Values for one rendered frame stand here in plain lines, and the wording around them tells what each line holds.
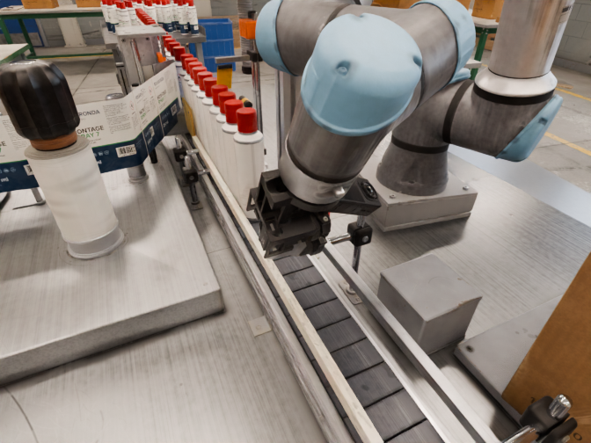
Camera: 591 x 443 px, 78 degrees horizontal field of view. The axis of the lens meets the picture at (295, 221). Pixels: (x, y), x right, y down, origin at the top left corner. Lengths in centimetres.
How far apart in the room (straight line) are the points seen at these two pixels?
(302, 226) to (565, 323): 27
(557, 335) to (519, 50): 40
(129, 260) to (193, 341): 18
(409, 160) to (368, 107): 52
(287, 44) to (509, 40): 36
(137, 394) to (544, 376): 48
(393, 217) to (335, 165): 47
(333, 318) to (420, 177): 37
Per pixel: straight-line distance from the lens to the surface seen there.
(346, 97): 25
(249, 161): 63
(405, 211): 76
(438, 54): 34
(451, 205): 83
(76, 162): 62
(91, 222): 66
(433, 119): 72
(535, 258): 82
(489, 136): 70
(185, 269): 62
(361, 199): 44
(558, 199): 105
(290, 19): 42
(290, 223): 41
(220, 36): 558
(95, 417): 56
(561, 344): 46
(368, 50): 26
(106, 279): 64
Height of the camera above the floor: 128
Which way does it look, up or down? 36 degrees down
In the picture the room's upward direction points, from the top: straight up
